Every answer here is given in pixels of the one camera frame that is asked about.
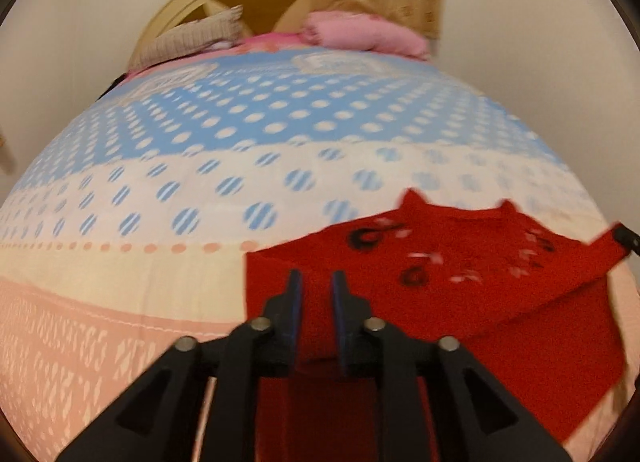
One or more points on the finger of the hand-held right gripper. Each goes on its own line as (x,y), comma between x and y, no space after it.
(630,241)

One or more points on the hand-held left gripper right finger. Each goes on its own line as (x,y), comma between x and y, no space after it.
(339,322)

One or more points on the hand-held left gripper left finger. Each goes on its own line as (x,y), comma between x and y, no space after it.
(295,322)

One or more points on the red knitted sweater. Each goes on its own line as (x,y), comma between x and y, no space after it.
(500,302)

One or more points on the polka-dot bed blanket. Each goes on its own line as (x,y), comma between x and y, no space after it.
(200,151)

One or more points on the pink bed sheet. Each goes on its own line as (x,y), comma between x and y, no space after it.
(265,41)

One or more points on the pink pillow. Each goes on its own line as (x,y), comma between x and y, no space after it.
(365,34)

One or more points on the black cloth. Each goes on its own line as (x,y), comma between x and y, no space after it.
(115,85)

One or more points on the striped pillow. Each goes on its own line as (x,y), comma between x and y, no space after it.
(195,36)

